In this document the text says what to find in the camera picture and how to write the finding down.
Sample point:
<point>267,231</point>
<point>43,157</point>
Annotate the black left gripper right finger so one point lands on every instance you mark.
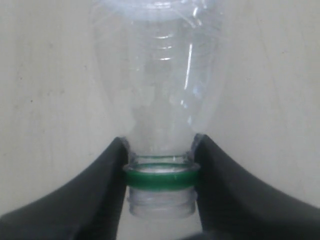
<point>234,204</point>

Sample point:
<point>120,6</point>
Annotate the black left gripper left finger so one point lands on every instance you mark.
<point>88,207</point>

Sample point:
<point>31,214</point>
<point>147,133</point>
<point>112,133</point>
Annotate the clear plastic water bottle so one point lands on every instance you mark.
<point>161,63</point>

